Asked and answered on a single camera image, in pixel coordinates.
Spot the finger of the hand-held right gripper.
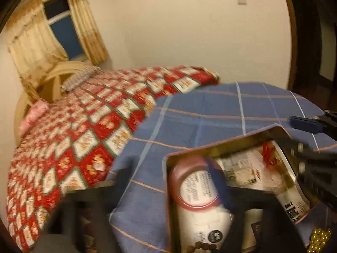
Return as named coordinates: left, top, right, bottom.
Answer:
left=289, top=110, right=337, bottom=135
left=274, top=130, right=314, bottom=175

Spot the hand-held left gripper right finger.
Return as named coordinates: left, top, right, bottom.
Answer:
left=207, top=160, right=306, bottom=253

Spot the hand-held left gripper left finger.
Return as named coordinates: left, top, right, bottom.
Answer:
left=34, top=161, right=140, bottom=253

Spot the pink tin box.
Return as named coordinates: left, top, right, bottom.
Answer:
left=162, top=124, right=329, bottom=253

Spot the gold bead necklace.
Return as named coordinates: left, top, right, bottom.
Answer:
left=308, top=228, right=332, bottom=252

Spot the blue plaid tablecloth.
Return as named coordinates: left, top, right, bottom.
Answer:
left=109, top=82, right=337, bottom=253

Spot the red patterned blanket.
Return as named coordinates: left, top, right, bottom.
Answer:
left=5, top=66, right=221, bottom=252

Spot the pink pillow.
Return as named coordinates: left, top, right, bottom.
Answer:
left=20, top=99, right=50, bottom=138

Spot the striped pillow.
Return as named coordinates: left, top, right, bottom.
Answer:
left=61, top=66, right=104, bottom=92

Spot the cream wooden headboard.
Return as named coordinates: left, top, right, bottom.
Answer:
left=14, top=61, right=92, bottom=148

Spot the wide cream floral curtain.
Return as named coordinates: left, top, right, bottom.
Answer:
left=7, top=0, right=69, bottom=103

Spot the window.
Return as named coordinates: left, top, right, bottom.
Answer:
left=43, top=0, right=87, bottom=62

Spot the narrow cream floral curtain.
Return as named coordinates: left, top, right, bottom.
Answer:
left=64, top=0, right=109, bottom=65

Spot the red cord bracelet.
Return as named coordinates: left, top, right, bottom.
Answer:
left=262, top=142, right=277, bottom=167

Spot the brown bead bracelet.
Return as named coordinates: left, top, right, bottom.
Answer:
left=186, top=241, right=219, bottom=253

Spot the brown door frame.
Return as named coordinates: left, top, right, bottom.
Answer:
left=279, top=0, right=301, bottom=90

